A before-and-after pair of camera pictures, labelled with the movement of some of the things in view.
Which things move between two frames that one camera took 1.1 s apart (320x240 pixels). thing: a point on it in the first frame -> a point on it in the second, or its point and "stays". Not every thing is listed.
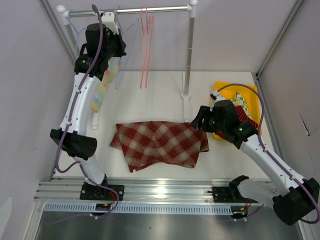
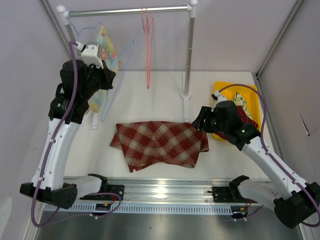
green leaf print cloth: x=239 y=100 stays
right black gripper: x=204 y=112 stays
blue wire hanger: x=118 y=83 -> x=104 y=102
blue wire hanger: x=69 y=12 stays
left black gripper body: x=114 y=48 -> x=98 y=79
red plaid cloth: x=148 y=142 stays
